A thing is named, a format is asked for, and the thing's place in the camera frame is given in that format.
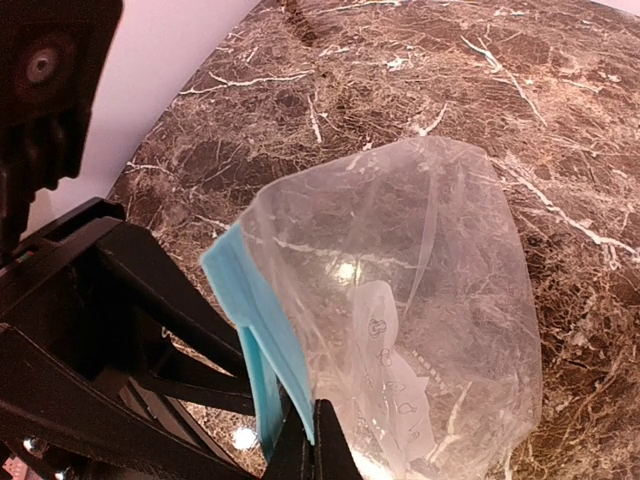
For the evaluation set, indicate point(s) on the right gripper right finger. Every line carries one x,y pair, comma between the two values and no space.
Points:
103,294

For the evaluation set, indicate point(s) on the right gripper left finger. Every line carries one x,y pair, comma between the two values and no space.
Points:
63,428

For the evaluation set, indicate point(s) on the clear zip top bag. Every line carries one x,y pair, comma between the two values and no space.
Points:
393,284

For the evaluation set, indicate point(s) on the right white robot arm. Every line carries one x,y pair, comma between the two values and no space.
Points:
52,58

